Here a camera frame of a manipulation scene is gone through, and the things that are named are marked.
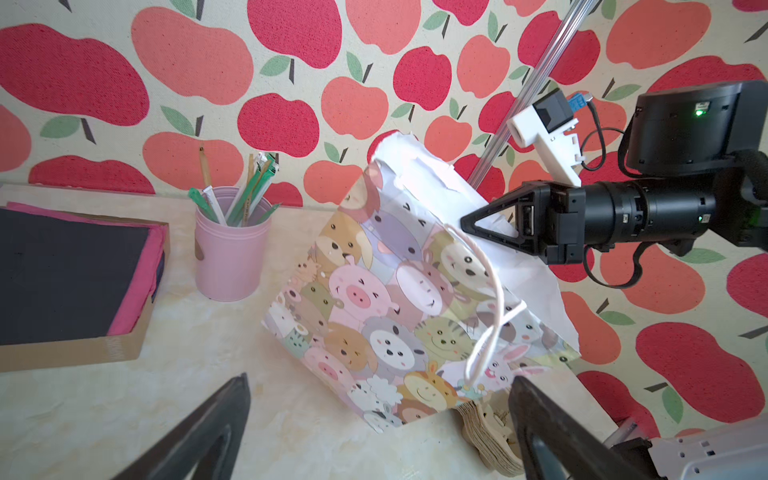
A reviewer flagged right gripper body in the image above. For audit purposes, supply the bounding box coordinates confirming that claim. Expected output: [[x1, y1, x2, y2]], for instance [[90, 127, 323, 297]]
[[517, 179, 716, 264]]

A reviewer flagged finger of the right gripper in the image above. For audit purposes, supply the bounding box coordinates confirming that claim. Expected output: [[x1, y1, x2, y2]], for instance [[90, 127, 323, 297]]
[[460, 181, 549, 255]]

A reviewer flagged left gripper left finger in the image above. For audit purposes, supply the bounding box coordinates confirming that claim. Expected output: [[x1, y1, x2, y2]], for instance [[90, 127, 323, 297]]
[[116, 373, 251, 479]]

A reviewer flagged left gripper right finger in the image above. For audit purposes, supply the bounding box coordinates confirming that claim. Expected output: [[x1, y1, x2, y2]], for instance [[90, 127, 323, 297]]
[[508, 377, 647, 480]]

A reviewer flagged cardboard cup carrier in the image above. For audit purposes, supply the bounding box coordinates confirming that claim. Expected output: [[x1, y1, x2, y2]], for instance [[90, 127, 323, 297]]
[[457, 400, 524, 477]]

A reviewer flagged white paper gift bag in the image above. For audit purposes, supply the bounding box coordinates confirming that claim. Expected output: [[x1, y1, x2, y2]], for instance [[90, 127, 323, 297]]
[[263, 132, 580, 432]]

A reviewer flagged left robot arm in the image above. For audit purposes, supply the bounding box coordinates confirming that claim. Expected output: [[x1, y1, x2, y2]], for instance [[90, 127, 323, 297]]
[[118, 374, 767, 479]]

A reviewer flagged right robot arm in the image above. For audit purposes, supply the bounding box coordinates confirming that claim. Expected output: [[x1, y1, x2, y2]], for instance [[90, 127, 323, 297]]
[[460, 80, 767, 265]]

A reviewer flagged pink straw holder cup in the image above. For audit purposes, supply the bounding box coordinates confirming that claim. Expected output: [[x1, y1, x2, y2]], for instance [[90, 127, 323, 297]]
[[194, 199, 274, 302]]

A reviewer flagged green paper straw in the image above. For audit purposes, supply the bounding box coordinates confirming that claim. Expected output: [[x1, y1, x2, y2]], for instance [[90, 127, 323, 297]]
[[226, 152, 279, 227]]

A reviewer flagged brown wooden stirrer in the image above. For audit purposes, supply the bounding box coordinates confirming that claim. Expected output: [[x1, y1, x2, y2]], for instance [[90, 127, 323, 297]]
[[199, 145, 213, 189]]

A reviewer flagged right aluminium frame post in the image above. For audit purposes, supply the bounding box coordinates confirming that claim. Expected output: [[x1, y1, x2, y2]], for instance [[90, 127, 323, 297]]
[[468, 0, 598, 190]]

